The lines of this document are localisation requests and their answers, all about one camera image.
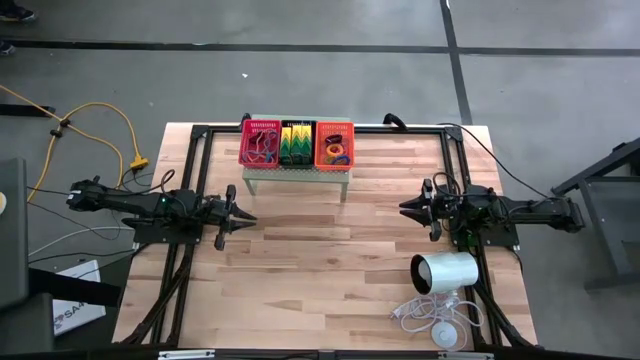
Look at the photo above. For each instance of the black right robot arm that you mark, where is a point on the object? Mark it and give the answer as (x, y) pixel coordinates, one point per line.
(530, 210)

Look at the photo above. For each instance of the silver bracket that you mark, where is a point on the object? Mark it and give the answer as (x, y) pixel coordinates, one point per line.
(185, 354)
(465, 355)

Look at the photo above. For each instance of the black metal table frame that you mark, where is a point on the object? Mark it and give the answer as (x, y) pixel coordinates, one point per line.
(210, 131)

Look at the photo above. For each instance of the white printed box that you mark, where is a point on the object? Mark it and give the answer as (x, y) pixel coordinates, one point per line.
(75, 320)

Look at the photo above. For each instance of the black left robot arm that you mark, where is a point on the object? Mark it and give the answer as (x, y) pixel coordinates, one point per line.
(130, 202)

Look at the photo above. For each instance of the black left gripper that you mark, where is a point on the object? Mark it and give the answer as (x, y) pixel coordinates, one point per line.
(215, 209)

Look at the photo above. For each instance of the black slotted plastic basket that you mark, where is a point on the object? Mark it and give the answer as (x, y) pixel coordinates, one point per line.
(298, 122)

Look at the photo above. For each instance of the orange plastic basket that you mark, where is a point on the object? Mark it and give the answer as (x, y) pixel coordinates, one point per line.
(335, 127)

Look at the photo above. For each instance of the person's dark shoe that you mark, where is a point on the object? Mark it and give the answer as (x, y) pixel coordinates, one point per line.
(17, 13)
(5, 48)

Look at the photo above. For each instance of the white round puck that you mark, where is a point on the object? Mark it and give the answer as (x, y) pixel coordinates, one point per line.
(444, 335)

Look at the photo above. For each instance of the dark grey computer case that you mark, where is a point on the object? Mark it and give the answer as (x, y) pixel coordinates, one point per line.
(12, 225)

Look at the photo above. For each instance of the green perforated metal shelf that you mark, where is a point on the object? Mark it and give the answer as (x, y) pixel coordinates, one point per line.
(300, 175)

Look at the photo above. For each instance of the red plastic basket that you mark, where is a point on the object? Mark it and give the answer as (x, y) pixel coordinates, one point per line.
(260, 125)

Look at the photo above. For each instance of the black box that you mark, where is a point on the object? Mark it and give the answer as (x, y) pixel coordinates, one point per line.
(25, 325)

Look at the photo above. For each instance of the rubber bands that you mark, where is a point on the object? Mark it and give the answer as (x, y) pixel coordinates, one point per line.
(247, 159)

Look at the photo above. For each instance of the black metal stand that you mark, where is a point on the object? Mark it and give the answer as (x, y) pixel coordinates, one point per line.
(600, 235)

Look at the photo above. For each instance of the black floor bar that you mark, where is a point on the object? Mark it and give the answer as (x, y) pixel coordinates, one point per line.
(25, 110)

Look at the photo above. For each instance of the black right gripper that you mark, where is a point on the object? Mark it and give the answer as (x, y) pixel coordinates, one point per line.
(447, 207)

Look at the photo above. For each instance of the orange rubber band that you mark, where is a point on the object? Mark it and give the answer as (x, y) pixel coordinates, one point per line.
(256, 140)

